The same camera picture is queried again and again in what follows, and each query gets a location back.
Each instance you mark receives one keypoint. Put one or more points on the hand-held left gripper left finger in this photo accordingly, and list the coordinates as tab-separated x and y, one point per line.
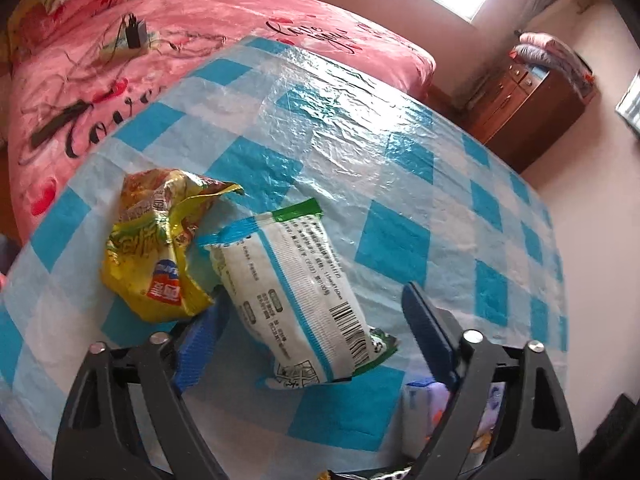
200	355

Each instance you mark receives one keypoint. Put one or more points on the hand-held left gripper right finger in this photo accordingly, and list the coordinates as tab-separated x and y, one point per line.
430	335

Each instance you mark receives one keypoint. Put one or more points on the yellow snack packet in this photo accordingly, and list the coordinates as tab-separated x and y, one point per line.
145	260

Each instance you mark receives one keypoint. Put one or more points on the white green noodle packet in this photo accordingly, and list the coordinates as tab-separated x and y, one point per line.
300	300

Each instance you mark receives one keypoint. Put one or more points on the white purple packet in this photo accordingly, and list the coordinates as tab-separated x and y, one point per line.
425	410

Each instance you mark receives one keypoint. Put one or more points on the blue checked plastic tablecloth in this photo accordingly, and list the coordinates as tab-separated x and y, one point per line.
350	160

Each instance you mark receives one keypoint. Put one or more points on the brown wooden cabinet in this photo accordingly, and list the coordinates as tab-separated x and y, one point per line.
530	110

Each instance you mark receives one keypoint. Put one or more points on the black power strip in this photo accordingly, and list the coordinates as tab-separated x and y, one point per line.
52	127

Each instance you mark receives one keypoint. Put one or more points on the folded striped quilt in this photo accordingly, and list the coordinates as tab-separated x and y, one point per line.
555	55

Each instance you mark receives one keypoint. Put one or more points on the black charger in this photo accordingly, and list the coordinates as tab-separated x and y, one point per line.
135	35

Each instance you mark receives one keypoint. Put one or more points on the pink printed bed blanket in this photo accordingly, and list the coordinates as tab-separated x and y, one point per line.
225	15

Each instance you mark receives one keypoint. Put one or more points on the white framed wall panel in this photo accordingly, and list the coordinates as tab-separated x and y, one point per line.
631	105

